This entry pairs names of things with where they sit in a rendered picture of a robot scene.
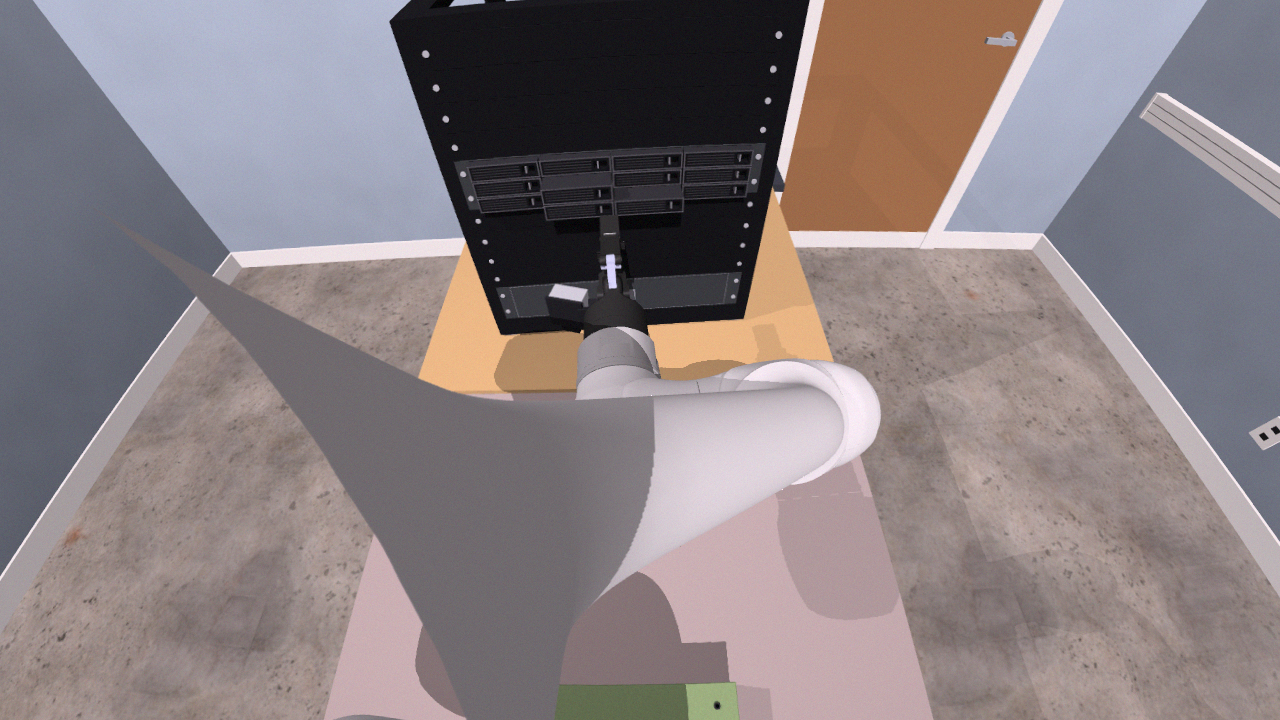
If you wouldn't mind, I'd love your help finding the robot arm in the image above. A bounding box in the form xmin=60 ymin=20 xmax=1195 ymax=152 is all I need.
xmin=105 ymin=215 xmax=881 ymax=720

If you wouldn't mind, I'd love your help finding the tan wooden board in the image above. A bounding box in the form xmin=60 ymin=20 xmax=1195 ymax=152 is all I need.
xmin=419 ymin=187 xmax=835 ymax=395

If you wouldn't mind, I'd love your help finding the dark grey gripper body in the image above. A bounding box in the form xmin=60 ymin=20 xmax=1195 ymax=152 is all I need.
xmin=584 ymin=275 xmax=649 ymax=340

